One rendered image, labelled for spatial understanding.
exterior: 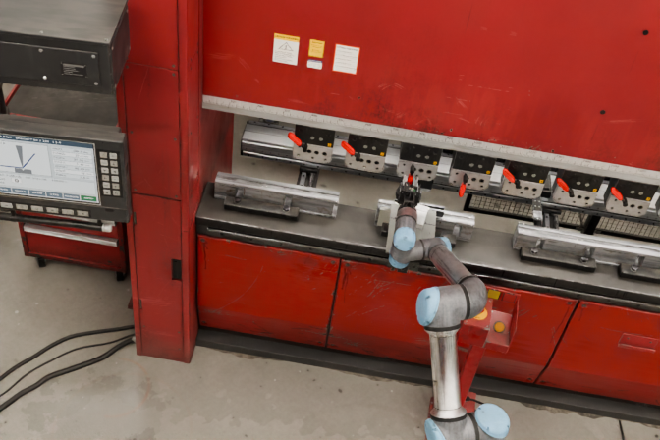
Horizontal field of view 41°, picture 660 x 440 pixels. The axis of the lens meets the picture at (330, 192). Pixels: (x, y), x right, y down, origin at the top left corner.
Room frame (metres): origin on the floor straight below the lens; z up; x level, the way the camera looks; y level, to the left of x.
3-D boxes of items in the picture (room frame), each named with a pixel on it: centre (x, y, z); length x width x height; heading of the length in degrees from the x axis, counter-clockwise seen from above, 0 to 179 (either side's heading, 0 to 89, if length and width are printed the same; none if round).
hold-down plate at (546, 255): (2.43, -0.94, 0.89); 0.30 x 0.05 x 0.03; 88
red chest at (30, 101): (2.90, 1.15, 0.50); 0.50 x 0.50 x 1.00; 88
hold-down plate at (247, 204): (2.47, 0.26, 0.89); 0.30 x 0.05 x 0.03; 88
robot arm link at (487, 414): (1.58, -0.62, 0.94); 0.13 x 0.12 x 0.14; 110
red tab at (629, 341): (2.32, -1.36, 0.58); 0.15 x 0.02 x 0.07; 88
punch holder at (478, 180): (2.50, -0.51, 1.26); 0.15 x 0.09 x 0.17; 88
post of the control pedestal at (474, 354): (2.20, -0.69, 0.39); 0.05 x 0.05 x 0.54; 84
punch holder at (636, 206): (2.48, -1.11, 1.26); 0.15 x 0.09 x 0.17; 88
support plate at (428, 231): (2.36, -0.33, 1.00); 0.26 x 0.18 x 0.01; 178
